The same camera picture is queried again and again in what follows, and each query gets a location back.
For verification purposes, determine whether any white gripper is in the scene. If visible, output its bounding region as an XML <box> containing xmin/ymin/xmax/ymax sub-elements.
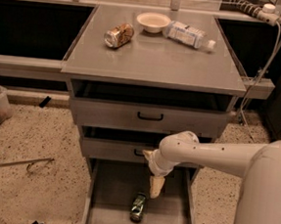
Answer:
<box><xmin>142</xmin><ymin>149</ymin><xmax>176</xmax><ymax>199</ymax></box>

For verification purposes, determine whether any green soda can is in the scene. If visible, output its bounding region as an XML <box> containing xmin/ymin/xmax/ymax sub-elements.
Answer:
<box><xmin>129</xmin><ymin>193</ymin><xmax>147</xmax><ymax>223</ymax></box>

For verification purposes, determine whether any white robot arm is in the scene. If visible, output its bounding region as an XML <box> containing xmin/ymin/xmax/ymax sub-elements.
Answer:
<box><xmin>143</xmin><ymin>131</ymin><xmax>281</xmax><ymax>224</ymax></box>

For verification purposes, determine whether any bottom grey drawer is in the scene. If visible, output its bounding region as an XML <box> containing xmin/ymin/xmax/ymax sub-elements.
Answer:
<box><xmin>81</xmin><ymin>160</ymin><xmax>195</xmax><ymax>224</ymax></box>

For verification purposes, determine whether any grey drawer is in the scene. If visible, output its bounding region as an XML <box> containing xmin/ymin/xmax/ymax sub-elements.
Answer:
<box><xmin>81</xmin><ymin>160</ymin><xmax>195</xmax><ymax>224</ymax></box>
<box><xmin>70</xmin><ymin>78</ymin><xmax>232</xmax><ymax>138</ymax></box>
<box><xmin>76</xmin><ymin>125</ymin><xmax>213</xmax><ymax>170</ymax></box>

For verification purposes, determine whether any middle grey drawer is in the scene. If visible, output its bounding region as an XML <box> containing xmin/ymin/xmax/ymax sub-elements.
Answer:
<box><xmin>76</xmin><ymin>125</ymin><xmax>213</xmax><ymax>170</ymax></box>

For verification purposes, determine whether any grey metal drawer cabinet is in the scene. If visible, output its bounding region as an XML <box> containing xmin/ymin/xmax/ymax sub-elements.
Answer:
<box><xmin>47</xmin><ymin>0</ymin><xmax>254</xmax><ymax>224</ymax></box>

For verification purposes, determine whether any top grey drawer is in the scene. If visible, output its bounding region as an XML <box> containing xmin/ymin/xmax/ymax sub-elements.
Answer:
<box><xmin>70</xmin><ymin>78</ymin><xmax>232</xmax><ymax>138</ymax></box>

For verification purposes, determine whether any brown patterned can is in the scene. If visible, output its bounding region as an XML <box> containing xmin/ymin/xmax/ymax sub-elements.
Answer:
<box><xmin>104</xmin><ymin>23</ymin><xmax>135</xmax><ymax>49</ymax></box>

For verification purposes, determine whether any metal rod with hook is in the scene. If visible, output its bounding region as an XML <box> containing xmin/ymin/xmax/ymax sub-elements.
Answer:
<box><xmin>0</xmin><ymin>157</ymin><xmax>54</xmax><ymax>168</ymax></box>

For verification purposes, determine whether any small black block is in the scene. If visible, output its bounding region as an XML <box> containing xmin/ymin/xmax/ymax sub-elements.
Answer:
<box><xmin>39</xmin><ymin>96</ymin><xmax>51</xmax><ymax>109</ymax></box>

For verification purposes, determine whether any clear plastic water bottle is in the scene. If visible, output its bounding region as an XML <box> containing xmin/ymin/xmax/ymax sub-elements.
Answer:
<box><xmin>163</xmin><ymin>21</ymin><xmax>216</xmax><ymax>53</ymax></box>

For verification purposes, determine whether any white paper bowl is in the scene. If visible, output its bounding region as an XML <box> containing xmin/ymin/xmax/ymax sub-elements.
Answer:
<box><xmin>137</xmin><ymin>12</ymin><xmax>171</xmax><ymax>34</ymax></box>

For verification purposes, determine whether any white power strip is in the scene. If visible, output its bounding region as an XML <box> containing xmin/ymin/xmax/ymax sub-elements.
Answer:
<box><xmin>230</xmin><ymin>0</ymin><xmax>279</xmax><ymax>26</ymax></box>

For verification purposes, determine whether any white cable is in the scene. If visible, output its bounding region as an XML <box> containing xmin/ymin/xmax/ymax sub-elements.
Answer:
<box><xmin>232</xmin><ymin>18</ymin><xmax>281</xmax><ymax>144</ymax></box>

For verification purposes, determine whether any grey metal rail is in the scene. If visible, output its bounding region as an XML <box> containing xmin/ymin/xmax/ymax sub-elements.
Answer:
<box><xmin>0</xmin><ymin>55</ymin><xmax>66</xmax><ymax>82</ymax></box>

